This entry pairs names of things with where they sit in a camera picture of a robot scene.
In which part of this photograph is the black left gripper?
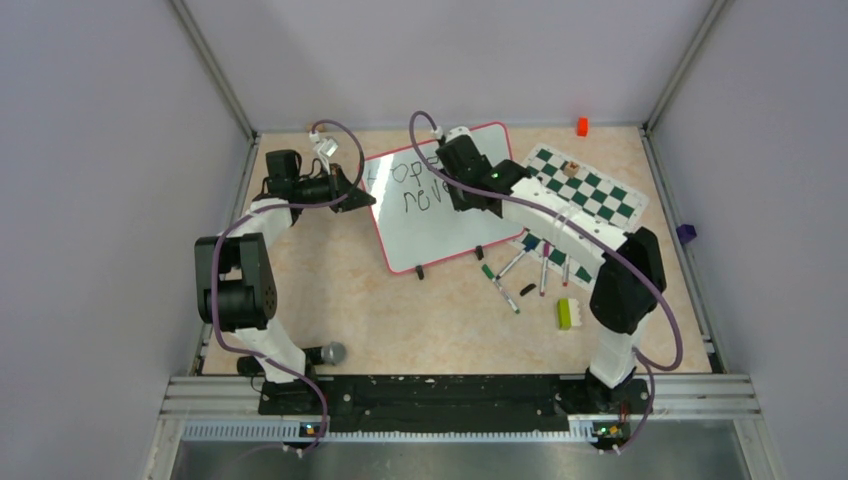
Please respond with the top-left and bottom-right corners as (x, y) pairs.
(294, 164), (375, 214)

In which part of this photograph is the pink framed whiteboard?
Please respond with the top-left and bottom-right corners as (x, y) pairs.
(362, 140), (523, 274)

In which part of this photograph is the black marker cap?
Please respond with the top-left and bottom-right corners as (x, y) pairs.
(520, 283), (537, 296)

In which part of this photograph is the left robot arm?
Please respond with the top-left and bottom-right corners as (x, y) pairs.
(194, 150), (376, 414)

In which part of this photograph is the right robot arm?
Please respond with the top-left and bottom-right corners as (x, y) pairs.
(432, 127), (666, 412)

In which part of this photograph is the blue capped marker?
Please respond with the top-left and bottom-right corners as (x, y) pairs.
(496, 240), (538, 279)

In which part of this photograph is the wooden block on chessboard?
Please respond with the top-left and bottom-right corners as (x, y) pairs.
(562, 161), (581, 178)

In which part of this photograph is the purple capped marker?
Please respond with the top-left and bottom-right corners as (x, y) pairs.
(539, 241), (550, 297)

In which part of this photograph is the green capped marker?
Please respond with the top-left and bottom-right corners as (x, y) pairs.
(481, 264), (520, 314)

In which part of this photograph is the orange block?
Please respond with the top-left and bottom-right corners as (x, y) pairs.
(576, 116), (590, 137)

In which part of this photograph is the green white chessboard mat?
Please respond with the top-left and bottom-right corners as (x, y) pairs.
(509, 143), (649, 291)

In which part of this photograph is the red capped marker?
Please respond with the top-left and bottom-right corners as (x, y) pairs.
(562, 255), (570, 287)

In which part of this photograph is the green white lego block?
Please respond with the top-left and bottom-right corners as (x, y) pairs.
(556, 298), (582, 331)

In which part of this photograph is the black microphone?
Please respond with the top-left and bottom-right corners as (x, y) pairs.
(236, 342), (347, 377)

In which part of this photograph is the purple block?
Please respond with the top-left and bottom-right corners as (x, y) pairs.
(675, 224), (698, 245)

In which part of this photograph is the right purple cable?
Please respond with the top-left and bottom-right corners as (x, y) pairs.
(408, 109), (685, 452)

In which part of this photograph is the purple cable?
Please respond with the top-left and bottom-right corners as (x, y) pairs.
(408, 109), (685, 452)
(210, 119), (367, 452)

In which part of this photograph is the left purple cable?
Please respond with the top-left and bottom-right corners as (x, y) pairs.
(210, 119), (367, 452)

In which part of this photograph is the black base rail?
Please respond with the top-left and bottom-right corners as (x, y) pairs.
(258, 374), (654, 435)

